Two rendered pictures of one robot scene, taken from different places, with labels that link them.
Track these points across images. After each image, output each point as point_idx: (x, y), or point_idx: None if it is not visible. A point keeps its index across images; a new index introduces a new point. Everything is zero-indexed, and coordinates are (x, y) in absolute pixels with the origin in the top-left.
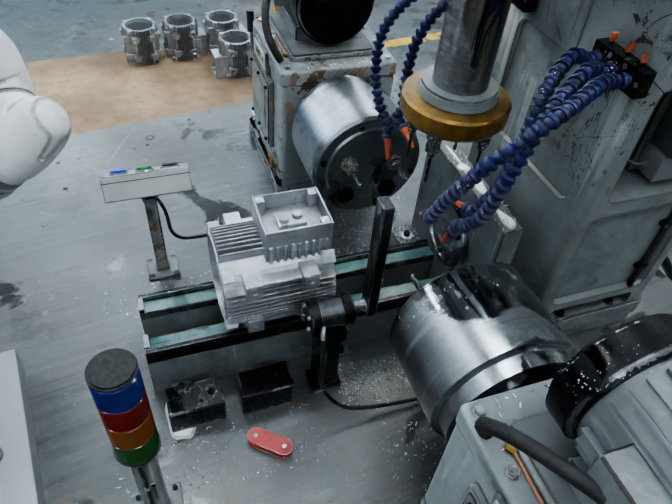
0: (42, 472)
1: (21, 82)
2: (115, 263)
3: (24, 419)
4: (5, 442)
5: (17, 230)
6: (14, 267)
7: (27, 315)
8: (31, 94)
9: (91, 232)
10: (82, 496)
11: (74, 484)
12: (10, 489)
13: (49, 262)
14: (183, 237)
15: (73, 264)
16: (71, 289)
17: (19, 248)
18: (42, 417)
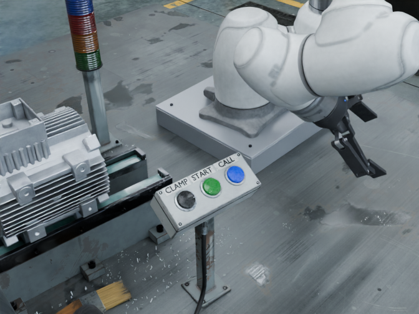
0: (184, 140)
1: (310, 47)
2: (259, 275)
3: (204, 131)
4: (204, 121)
5: (398, 276)
6: (349, 239)
7: (288, 207)
8: (298, 58)
9: (321, 302)
10: (152, 137)
11: (161, 141)
12: (182, 109)
13: (324, 254)
14: (196, 306)
15: (299, 260)
16: (275, 237)
17: (369, 258)
18: (209, 159)
